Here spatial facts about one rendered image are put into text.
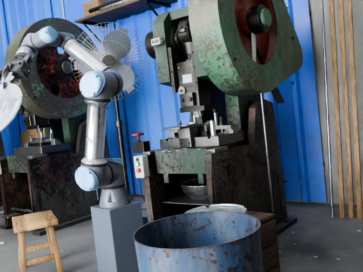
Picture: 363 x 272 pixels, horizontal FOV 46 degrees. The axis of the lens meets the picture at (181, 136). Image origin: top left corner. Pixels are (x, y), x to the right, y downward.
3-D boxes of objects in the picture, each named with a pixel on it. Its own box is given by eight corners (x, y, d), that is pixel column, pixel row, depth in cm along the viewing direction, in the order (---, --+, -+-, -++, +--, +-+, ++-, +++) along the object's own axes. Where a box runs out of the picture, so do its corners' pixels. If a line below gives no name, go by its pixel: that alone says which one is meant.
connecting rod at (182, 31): (192, 71, 255) (186, 14, 253) (176, 74, 262) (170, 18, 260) (211, 71, 271) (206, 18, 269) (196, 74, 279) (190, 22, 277)
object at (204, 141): (219, 145, 244) (218, 135, 243) (160, 148, 271) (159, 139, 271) (244, 140, 267) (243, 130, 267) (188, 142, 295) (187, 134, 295)
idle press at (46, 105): (42, 243, 318) (12, 9, 308) (-19, 230, 381) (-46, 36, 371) (174, 197, 435) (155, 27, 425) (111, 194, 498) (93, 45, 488)
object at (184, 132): (182, 149, 241) (179, 126, 241) (163, 150, 250) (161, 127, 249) (206, 144, 261) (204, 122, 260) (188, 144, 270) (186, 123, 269)
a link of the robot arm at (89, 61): (137, 81, 200) (70, 27, 216) (123, 80, 190) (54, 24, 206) (126, 101, 204) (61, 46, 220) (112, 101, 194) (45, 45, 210)
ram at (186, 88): (195, 106, 253) (190, 56, 252) (176, 108, 262) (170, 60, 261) (212, 104, 267) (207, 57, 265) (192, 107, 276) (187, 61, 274)
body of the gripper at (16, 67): (18, 67, 187) (28, 50, 195) (2, 70, 189) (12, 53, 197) (27, 80, 193) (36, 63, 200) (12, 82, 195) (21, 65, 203)
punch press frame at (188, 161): (217, 233, 239) (191, -7, 231) (159, 227, 265) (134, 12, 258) (277, 201, 301) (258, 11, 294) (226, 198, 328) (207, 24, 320)
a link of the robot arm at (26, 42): (34, 28, 204) (22, 35, 208) (26, 42, 197) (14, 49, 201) (46, 40, 209) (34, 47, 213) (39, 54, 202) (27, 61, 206)
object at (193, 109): (205, 114, 256) (204, 105, 256) (179, 116, 268) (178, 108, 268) (219, 112, 269) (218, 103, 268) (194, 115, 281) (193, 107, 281)
